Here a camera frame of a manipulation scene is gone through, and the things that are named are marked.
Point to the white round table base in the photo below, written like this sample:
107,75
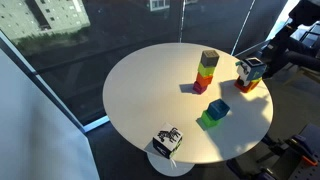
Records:
168,167

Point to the lime green stack block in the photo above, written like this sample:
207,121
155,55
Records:
205,71

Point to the zebra print soft cube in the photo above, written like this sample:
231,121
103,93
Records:
167,140

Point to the orange stack block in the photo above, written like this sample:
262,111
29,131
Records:
203,80

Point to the green cube under blue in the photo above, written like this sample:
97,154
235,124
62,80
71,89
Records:
208,120

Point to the magenta bottom stack block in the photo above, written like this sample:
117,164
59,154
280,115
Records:
198,88

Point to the grey top stack block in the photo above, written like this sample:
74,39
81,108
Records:
209,58

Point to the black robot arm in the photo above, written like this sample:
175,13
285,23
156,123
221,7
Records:
283,48

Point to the red orange soft cube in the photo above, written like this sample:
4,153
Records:
246,86

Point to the owl print soft cube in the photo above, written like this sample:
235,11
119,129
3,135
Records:
250,69

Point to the blue open cube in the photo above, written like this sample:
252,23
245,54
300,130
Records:
218,109

